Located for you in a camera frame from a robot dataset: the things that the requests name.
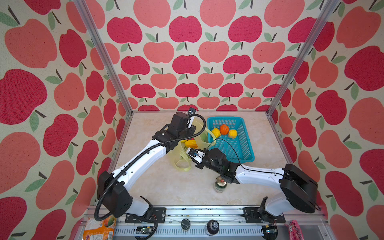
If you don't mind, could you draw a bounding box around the yellow toy banana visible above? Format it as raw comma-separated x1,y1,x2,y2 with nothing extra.
184,140,199,149

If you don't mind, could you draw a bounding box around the yellow plastic bag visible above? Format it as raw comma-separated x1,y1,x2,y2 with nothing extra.
171,128,216,172

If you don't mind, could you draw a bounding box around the yellow toy fruit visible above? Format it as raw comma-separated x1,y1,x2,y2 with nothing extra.
212,128,221,138

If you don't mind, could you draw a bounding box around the yellow toy peach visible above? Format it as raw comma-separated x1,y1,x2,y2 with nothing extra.
228,129,238,139

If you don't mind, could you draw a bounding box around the orange toy tangerine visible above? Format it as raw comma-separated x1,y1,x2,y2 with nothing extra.
220,124,230,136

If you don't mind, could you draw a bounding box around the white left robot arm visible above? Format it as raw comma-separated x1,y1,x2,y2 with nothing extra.
94,108,204,222

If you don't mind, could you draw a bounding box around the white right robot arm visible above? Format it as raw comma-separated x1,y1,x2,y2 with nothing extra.
190,149,320,223

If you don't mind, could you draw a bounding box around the teal plastic basket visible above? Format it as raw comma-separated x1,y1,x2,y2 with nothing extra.
207,116,255,164

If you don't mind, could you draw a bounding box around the green drink can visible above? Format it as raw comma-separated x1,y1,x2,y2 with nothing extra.
214,176,228,193

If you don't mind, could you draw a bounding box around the black round knob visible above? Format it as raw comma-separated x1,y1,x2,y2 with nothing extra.
205,220,220,236

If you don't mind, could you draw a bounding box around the grey round button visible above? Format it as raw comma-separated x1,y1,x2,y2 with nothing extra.
181,219,191,232

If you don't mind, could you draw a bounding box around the pink snack packet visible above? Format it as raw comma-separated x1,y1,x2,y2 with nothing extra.
285,220,304,240

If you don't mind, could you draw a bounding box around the orange snack packet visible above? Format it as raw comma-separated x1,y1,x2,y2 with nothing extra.
83,216,117,240

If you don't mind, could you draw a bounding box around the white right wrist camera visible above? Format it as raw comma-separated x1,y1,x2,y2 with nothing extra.
187,148,205,164

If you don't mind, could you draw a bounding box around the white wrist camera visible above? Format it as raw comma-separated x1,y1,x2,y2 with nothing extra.
187,148,205,164
187,108,197,129

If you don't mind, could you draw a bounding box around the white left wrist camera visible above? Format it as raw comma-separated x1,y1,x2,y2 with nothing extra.
187,108,197,129

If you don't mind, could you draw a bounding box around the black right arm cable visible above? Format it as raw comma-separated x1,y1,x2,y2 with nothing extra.
206,137,322,211

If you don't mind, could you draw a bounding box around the aluminium front rail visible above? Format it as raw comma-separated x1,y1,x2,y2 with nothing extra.
80,205,335,240

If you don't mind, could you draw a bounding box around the black corrugated cable conduit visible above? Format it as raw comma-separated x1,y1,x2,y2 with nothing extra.
93,113,207,222

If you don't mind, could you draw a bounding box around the left aluminium corner post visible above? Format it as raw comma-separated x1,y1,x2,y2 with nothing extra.
74,1,133,118

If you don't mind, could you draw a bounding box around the aluminium corner post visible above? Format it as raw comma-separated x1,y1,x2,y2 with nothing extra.
74,1,133,118
266,0,340,118

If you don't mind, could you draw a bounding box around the right aluminium corner post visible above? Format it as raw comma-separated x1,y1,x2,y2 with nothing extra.
266,0,340,118

